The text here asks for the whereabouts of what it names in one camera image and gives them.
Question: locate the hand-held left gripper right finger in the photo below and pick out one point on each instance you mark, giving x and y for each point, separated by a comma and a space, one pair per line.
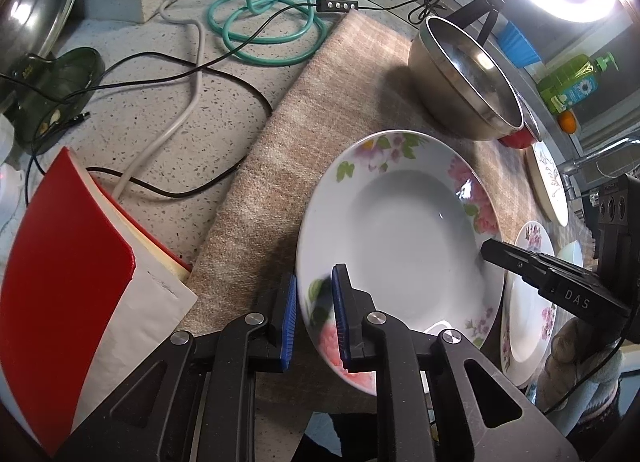
341, 322

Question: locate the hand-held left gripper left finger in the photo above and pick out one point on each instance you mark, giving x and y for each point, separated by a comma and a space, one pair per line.
289, 327

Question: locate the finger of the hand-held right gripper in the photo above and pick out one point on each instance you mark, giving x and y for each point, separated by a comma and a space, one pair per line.
525, 264

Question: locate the light blue bowl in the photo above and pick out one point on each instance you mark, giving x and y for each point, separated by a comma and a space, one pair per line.
570, 254

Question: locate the large floral deep plate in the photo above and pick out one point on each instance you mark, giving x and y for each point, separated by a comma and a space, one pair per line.
400, 232

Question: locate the dark red bowl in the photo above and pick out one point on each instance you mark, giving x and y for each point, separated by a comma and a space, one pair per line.
517, 139

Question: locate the stainless steel bowl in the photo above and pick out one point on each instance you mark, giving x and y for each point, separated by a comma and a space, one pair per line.
450, 67

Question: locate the person's right hand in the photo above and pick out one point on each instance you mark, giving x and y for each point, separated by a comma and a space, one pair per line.
567, 342

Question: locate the small floral plate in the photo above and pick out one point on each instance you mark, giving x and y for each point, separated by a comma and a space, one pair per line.
525, 312

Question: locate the chrome faucet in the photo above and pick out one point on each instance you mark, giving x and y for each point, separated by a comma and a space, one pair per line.
595, 157

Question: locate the white plate with leaf print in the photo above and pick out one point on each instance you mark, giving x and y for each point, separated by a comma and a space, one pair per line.
547, 177

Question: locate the orange fruit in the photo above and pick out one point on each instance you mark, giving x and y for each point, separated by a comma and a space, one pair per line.
568, 123

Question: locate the white paper sheet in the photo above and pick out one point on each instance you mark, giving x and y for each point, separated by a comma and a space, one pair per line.
150, 312

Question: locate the checked beige cloth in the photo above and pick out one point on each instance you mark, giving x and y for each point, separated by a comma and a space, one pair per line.
280, 167

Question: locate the green dish soap bottle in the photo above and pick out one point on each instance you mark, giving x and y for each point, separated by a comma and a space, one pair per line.
570, 82

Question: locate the blue plastic cup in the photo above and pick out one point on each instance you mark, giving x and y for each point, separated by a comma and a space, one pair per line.
517, 44

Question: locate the red book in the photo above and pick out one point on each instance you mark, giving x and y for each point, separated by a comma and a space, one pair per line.
65, 267

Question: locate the black inline controller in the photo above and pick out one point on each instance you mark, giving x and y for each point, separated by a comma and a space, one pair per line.
332, 5

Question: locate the white plastic container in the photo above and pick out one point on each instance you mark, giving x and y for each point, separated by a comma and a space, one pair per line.
7, 182

